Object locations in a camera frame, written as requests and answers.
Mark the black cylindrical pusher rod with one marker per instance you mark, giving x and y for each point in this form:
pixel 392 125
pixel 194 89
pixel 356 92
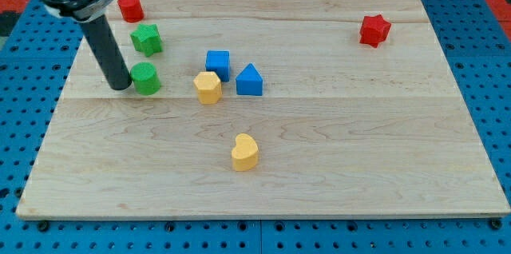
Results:
pixel 105 49

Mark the green star block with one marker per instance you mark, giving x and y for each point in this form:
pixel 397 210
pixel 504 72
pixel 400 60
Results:
pixel 146 39

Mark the red star block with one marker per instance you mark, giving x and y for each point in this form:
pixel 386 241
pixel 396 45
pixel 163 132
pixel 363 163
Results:
pixel 374 30

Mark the red cylinder block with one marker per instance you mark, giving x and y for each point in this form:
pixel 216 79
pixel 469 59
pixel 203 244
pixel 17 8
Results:
pixel 131 10

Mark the green cylinder block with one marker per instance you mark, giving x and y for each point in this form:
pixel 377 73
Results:
pixel 145 78

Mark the yellow hexagon block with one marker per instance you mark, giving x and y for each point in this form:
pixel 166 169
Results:
pixel 208 87

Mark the blue cube block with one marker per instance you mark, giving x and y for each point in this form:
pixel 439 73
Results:
pixel 218 61

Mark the blue triangle block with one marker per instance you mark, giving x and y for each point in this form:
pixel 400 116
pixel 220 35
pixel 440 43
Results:
pixel 249 82

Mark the yellow heart block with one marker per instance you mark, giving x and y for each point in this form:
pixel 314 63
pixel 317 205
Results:
pixel 245 154

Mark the wooden board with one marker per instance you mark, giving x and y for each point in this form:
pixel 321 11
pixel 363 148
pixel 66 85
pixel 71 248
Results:
pixel 345 131

